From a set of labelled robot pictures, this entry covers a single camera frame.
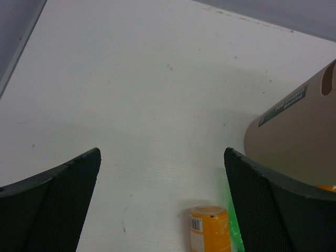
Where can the orange bottle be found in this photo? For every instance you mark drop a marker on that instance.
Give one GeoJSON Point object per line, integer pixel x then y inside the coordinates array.
{"type": "Point", "coordinates": [209, 229]}

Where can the green bottle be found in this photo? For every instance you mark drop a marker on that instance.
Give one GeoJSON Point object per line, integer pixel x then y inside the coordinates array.
{"type": "Point", "coordinates": [233, 225]}

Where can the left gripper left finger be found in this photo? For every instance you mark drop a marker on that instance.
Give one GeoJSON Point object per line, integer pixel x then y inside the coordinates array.
{"type": "Point", "coordinates": [46, 212]}

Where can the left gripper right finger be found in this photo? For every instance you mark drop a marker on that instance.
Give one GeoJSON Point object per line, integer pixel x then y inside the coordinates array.
{"type": "Point", "coordinates": [277, 213]}

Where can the brown cardboard bin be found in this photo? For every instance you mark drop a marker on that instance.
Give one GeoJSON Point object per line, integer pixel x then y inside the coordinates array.
{"type": "Point", "coordinates": [296, 137]}

